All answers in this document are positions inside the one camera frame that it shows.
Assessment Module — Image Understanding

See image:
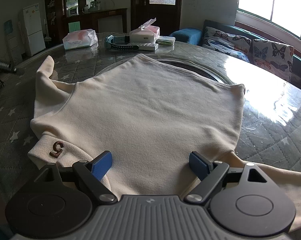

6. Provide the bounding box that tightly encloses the pink tissue pack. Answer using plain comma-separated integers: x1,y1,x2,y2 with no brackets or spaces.
63,29,98,50

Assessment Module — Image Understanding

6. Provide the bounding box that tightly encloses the butterfly cushion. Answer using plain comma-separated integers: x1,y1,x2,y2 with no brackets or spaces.
252,39,294,82
202,27,252,62

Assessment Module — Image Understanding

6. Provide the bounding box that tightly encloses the blue sofa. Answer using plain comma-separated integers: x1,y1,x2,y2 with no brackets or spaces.
171,20,301,89

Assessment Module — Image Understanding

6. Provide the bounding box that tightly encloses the flat white box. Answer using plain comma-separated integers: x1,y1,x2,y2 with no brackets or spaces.
137,43,159,51

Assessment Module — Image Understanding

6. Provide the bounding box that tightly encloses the dark wooden door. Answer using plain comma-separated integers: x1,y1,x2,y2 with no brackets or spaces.
130,0,182,36

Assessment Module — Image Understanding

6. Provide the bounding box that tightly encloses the dark wooden cabinet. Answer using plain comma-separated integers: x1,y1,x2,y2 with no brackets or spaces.
44,0,128,46

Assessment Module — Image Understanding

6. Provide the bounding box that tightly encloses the right butterfly cushion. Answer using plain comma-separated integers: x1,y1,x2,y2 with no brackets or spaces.
252,39,294,82

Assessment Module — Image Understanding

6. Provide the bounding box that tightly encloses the white refrigerator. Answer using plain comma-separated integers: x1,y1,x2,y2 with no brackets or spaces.
20,3,46,57

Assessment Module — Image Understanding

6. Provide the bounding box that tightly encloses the green white packet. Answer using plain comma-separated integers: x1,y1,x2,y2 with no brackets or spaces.
156,36,176,46

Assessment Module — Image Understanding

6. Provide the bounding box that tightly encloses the round table hotplate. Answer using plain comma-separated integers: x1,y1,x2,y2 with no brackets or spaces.
156,57,235,85

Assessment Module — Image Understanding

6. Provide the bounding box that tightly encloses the left butterfly cushion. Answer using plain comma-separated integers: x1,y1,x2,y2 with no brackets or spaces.
202,27,252,62

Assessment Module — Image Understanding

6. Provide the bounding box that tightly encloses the window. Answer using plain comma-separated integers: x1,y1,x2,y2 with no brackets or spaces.
236,0,301,47

